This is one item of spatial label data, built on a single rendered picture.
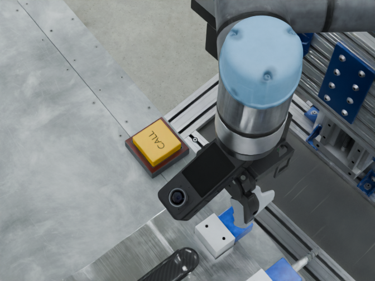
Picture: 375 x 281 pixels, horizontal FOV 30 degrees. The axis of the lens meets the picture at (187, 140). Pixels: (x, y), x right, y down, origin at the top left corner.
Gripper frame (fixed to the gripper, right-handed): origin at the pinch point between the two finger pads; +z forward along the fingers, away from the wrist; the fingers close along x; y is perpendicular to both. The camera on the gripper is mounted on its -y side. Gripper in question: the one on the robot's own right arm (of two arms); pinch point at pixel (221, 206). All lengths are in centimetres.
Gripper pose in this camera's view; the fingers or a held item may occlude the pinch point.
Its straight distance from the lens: 94.6
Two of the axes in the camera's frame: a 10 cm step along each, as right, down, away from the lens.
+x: -6.1, -7.1, 3.6
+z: -0.2, 4.6, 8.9
